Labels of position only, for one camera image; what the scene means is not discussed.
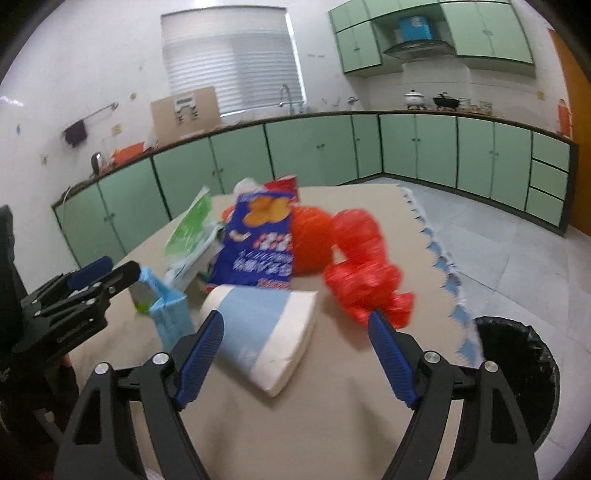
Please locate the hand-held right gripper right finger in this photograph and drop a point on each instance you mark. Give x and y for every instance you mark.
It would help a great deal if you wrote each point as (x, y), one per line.
(392, 360)

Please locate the blue white patterned tablecloth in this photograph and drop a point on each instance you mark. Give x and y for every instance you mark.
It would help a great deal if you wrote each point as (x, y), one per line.
(455, 272)

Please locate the wooden door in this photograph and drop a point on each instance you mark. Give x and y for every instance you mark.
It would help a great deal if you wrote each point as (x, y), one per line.
(575, 92)

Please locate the brown board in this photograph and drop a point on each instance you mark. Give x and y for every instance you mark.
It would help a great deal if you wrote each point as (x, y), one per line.
(164, 122)

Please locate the green upper cabinets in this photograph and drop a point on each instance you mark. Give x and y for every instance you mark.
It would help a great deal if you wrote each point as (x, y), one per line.
(489, 32)

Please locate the white pot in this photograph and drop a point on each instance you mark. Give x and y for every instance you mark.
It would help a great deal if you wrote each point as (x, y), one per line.
(414, 100)

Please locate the chrome faucet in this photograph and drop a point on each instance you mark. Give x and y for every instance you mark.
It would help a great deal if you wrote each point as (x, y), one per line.
(287, 94)

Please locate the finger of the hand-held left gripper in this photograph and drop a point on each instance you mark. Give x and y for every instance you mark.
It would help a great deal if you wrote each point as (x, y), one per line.
(122, 277)
(92, 271)

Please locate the blue box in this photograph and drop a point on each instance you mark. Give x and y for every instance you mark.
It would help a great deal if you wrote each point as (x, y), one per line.
(417, 27)

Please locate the orange basket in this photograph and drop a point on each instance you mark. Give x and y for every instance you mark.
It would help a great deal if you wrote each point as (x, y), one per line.
(129, 153)

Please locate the light blue paper package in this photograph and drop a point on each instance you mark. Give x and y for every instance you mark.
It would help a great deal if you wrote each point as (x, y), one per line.
(173, 316)

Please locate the metal towel rail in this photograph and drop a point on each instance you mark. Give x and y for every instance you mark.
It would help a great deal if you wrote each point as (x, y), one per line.
(99, 110)

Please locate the green white plastic bag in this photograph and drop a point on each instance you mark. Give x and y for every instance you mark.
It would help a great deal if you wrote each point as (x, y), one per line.
(189, 235)

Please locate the green lower cabinets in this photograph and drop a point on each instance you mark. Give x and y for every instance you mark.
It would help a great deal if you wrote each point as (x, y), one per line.
(314, 147)

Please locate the clear plastic wrap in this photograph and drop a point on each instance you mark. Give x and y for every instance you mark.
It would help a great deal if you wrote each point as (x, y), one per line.
(247, 186)

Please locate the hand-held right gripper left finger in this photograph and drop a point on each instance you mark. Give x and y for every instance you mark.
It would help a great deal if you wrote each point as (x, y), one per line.
(199, 360)

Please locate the red plastic bag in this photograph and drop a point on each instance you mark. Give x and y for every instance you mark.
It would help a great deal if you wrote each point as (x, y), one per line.
(364, 272)

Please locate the glass jars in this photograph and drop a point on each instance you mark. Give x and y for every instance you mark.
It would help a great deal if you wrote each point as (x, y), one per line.
(478, 106)

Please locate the black wok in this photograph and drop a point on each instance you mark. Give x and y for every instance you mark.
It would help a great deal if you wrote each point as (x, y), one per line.
(445, 100)

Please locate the blue snack bag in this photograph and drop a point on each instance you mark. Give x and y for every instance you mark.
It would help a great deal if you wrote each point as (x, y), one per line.
(258, 249)

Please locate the range hood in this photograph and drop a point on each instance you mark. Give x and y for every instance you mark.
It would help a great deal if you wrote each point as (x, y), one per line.
(418, 48)

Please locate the red paper cup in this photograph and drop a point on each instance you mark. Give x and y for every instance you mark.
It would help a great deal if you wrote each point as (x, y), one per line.
(282, 184)

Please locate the dark cloth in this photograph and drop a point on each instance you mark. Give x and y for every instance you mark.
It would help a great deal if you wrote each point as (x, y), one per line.
(75, 134)

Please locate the black trash bin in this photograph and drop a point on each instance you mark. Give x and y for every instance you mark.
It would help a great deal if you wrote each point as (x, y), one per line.
(517, 360)

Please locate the green cabinets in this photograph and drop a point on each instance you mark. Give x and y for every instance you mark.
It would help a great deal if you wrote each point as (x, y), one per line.
(314, 147)
(489, 32)

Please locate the white window blind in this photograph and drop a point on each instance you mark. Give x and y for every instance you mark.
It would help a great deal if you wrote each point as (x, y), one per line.
(231, 60)

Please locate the white blue tissue pack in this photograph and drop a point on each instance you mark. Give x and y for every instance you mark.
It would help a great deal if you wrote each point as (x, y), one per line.
(268, 332)

